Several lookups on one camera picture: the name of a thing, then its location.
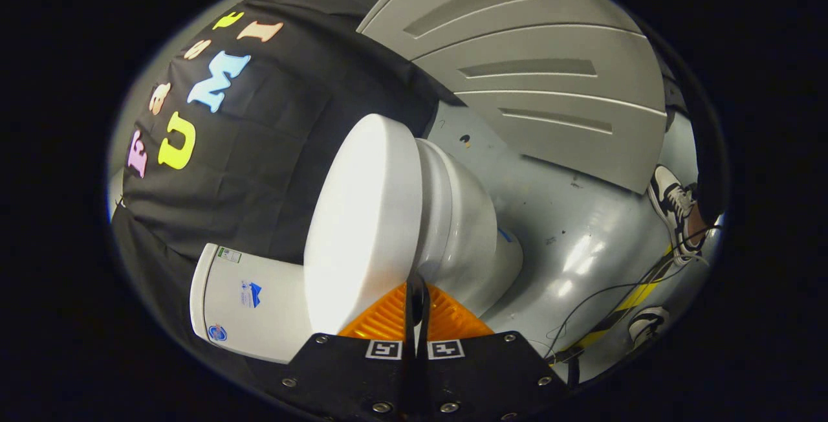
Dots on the white toilet lid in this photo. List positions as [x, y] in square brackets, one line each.
[362, 215]

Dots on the grey ridged panel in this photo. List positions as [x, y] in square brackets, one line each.
[530, 40]

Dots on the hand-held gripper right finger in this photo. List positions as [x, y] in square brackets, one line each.
[485, 370]

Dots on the black white sneaker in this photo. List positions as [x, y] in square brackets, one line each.
[647, 325]
[669, 199]

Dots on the white toilet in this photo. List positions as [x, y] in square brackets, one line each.
[246, 305]

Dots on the person's leg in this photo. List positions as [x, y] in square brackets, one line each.
[708, 182]

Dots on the yellow floor tape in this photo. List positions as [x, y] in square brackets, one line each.
[637, 296]

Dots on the black backdrop cloth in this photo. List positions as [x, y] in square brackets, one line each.
[259, 150]

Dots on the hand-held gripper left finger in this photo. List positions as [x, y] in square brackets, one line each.
[349, 370]

